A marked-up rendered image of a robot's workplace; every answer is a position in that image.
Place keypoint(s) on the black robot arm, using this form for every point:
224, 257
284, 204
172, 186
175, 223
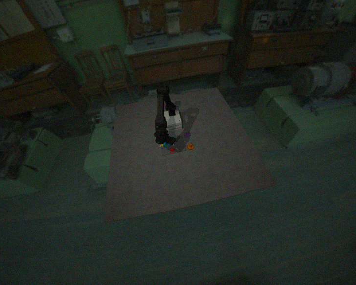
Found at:
160, 121

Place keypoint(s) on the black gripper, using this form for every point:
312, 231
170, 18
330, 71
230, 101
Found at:
168, 139

